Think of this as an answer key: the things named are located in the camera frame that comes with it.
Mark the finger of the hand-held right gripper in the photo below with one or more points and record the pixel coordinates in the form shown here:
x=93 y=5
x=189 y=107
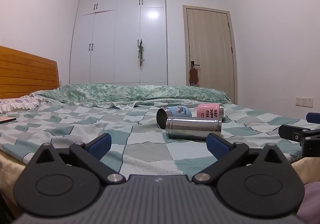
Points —
x=313 y=117
x=291 y=132

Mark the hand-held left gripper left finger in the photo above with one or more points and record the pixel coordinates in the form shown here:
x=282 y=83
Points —
x=100 y=146

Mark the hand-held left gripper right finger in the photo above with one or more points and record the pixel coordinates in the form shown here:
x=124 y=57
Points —
x=217 y=146

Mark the silver steel cup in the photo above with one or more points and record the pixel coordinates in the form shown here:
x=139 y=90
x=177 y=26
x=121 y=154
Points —
x=193 y=127

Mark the pink printed cup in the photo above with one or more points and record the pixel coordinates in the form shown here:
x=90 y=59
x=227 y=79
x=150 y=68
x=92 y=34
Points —
x=208 y=111

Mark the blue printed cup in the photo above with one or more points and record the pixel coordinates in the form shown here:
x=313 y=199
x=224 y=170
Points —
x=180 y=112

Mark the checked bed sheet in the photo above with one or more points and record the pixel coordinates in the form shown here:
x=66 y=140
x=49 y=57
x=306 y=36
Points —
x=75 y=124

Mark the pale pink cloth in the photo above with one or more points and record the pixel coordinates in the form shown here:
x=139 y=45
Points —
x=312 y=196

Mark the green floral quilt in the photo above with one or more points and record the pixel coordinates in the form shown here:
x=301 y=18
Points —
x=130 y=94

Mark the brown hanging pouch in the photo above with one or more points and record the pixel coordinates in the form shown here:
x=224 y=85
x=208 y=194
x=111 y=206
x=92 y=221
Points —
x=193 y=75

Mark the floral pillow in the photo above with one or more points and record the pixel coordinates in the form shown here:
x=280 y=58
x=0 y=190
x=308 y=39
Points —
x=17 y=103

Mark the light wooden door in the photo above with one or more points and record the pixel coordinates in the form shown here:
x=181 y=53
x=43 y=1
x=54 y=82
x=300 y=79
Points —
x=210 y=51

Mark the flat dark phone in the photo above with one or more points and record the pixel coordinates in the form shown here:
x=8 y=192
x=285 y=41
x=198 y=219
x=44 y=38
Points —
x=7 y=120

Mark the green hanging ornament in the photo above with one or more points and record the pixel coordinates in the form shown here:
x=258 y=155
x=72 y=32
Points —
x=141 y=52

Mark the orange wooden headboard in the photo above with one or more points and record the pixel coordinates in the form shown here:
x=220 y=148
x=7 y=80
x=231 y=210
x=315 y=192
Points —
x=27 y=73

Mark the white wardrobe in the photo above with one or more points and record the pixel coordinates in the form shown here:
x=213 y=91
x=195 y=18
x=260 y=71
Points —
x=117 y=38

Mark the white wall socket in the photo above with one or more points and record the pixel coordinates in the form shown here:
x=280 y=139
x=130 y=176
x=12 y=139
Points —
x=304 y=102

